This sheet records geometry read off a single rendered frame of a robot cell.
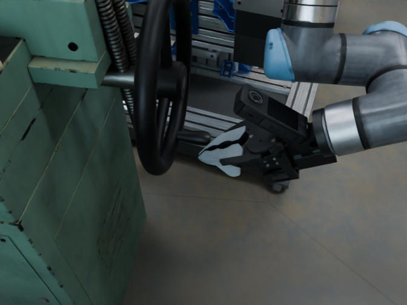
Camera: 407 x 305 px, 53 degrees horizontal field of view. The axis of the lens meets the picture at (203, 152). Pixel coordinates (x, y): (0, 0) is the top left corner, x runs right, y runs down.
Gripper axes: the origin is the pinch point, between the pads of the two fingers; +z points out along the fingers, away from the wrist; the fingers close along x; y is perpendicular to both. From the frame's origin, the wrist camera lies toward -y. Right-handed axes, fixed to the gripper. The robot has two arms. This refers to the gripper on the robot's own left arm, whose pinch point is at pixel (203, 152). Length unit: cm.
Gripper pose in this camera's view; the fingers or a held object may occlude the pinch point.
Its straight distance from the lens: 66.9
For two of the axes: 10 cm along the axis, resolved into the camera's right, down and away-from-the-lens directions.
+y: 4.9, 6.1, 6.2
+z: -8.6, 2.2, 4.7
